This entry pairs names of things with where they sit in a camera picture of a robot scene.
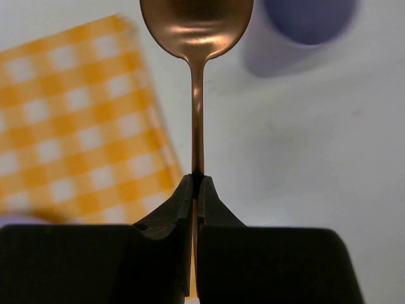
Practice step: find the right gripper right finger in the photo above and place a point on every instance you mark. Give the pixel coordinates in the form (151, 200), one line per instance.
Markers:
(241, 264)

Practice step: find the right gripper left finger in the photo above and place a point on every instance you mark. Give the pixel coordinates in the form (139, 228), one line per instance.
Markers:
(79, 263)

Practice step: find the yellow checkered cloth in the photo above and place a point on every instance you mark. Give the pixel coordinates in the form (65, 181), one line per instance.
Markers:
(81, 133)

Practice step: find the lavender plate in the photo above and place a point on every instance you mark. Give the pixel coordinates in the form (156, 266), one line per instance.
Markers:
(10, 219)

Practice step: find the copper spoon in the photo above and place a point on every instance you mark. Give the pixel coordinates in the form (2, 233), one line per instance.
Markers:
(192, 232)

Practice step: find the lavender cup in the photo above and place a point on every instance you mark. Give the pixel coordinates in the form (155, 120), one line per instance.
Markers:
(283, 33)

